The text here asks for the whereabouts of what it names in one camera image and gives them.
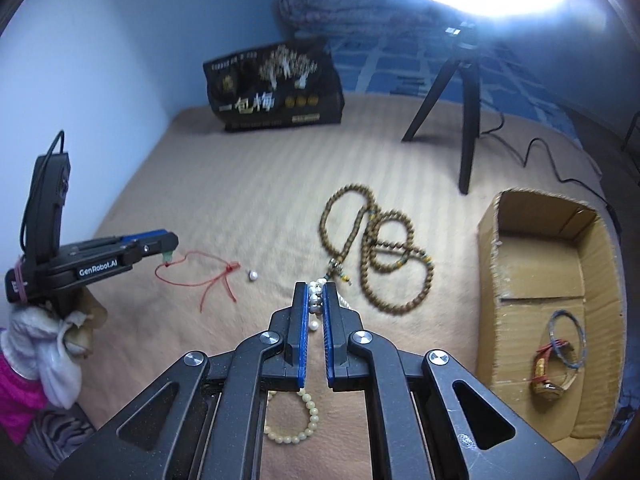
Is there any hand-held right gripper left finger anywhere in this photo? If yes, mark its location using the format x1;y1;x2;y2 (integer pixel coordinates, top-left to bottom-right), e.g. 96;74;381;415
52;281;308;480

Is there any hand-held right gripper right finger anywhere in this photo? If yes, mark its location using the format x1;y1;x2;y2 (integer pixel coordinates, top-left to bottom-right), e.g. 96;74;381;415
322;282;581;480

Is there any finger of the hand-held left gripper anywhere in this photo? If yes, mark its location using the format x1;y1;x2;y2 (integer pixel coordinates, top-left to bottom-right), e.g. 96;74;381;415
136;239;179;264
122;229;179;248

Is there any white pearl bracelet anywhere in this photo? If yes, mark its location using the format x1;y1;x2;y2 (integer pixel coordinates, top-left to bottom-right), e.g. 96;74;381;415
306;280;362;334

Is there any red string bracelet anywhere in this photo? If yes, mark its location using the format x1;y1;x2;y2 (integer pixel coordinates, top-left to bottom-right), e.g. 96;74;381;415
154;250;241;312

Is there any cardboard box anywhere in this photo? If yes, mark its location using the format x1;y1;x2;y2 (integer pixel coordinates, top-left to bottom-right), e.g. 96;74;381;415
475;187;627;464

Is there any person's left forearm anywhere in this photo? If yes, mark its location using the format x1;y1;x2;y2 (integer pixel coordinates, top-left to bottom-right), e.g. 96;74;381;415
0;352;49;447

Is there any person's left hand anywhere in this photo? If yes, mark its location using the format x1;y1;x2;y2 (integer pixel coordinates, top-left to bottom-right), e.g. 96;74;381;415
0;287;109;409

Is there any beige striped blanket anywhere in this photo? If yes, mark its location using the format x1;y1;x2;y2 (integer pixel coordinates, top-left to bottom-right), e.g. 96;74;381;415
75;91;623;480

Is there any black white striped cloth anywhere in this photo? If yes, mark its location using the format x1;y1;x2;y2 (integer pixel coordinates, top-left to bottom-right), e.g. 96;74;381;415
24;406;97;472

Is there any black printed bag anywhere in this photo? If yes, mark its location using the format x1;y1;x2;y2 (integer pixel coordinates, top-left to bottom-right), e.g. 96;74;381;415
202;37;345;134

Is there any blue bangle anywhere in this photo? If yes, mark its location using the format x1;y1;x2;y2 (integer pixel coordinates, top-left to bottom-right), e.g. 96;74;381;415
548;309;585;370

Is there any black tripod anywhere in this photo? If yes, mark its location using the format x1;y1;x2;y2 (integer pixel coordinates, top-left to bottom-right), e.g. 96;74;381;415
401;19;484;196

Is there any grey folded quilt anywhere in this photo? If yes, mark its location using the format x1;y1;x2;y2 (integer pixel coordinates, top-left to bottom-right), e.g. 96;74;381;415
277;0;453;42

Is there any black metal stand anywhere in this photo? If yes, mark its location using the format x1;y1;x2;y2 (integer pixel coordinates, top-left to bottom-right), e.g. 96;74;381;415
620;109;640;187

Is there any cream bead bracelet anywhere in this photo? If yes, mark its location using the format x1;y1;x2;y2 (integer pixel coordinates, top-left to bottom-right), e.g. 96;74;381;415
263;387;321;445

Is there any brown wooden bead necklace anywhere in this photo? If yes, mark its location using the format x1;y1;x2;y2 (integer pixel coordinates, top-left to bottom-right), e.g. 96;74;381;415
318;184;435;317

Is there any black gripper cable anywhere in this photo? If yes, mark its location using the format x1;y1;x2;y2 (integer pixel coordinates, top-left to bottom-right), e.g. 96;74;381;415
19;130;68;252

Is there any gold watch red strap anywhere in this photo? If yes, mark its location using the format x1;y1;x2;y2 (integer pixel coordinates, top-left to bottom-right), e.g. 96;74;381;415
530;339;577;401

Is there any black power cable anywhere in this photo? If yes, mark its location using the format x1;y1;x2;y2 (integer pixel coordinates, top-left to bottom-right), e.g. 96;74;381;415
479;110;622;223

